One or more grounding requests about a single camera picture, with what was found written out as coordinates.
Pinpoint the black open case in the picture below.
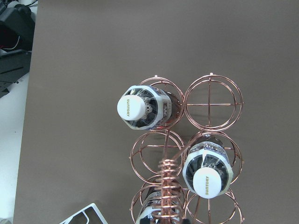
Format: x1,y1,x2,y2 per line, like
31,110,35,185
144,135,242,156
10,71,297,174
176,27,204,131
0,0,35,97

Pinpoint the tea bottle white cap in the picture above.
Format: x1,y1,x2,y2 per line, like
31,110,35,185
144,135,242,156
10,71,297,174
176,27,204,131
117,85,172,130

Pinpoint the white cup rack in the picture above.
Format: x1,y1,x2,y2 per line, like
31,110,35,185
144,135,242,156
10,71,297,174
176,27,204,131
61,203,108,224

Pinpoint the copper wire bottle basket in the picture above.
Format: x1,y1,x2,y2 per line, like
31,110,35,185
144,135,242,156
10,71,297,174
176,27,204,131
129,73,244,224

